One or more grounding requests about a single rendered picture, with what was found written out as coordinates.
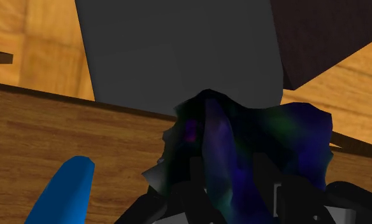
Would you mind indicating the blue elongated object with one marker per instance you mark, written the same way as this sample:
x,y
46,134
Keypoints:
x,y
65,192

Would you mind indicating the wooden table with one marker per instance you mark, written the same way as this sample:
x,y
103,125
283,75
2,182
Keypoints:
x,y
65,130

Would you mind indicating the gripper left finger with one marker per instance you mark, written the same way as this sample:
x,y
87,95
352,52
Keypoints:
x,y
186,201

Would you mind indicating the dark blue object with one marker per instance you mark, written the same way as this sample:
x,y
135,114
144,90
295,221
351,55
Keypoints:
x,y
251,139

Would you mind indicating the dark brown flat panel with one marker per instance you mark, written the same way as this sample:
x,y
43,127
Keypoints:
x,y
322,34

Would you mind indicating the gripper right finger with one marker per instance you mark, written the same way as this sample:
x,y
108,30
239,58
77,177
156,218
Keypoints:
x,y
301,201

